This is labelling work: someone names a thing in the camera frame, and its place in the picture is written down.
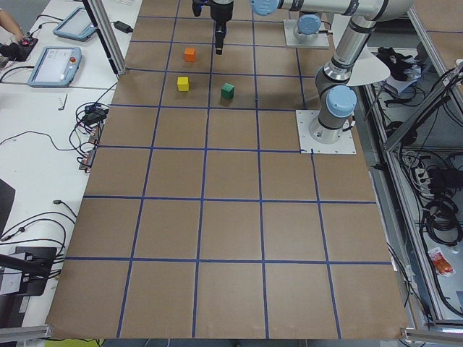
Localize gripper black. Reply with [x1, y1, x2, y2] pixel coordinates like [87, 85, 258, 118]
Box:
[210, 0, 234, 55]

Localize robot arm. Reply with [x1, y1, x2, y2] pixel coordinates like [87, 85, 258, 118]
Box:
[293, 14, 329, 49]
[250, 1, 414, 145]

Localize orange wooden block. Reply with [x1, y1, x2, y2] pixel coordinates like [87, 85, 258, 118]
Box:
[184, 47, 197, 62]

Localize green wooden block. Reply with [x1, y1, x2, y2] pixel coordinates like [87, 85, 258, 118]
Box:
[221, 82, 235, 100]

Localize yellow wooden block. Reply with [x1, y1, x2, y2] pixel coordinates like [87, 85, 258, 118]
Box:
[177, 76, 190, 92]

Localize black power adapter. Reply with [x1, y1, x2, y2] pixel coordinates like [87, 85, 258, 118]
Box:
[114, 21, 133, 33]

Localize far teach pendant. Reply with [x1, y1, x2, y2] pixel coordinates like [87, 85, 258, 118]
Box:
[53, 7, 95, 42]

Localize teach pendant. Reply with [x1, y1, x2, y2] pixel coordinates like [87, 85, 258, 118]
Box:
[53, 7, 95, 42]
[27, 46, 82, 87]

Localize near teach pendant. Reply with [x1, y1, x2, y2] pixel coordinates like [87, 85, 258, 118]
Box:
[27, 46, 82, 87]

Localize allen key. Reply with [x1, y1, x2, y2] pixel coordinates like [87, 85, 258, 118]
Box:
[58, 94, 68, 111]

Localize red snack packet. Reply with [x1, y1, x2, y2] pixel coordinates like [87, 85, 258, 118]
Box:
[428, 247, 454, 277]

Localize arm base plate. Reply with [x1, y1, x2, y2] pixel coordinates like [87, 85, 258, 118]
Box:
[295, 110, 357, 155]
[283, 20, 330, 49]

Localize aluminium frame post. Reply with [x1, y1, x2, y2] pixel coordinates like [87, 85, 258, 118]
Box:
[82, 0, 127, 76]

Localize black cable on desk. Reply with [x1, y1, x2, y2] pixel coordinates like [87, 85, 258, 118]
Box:
[0, 130, 79, 153]

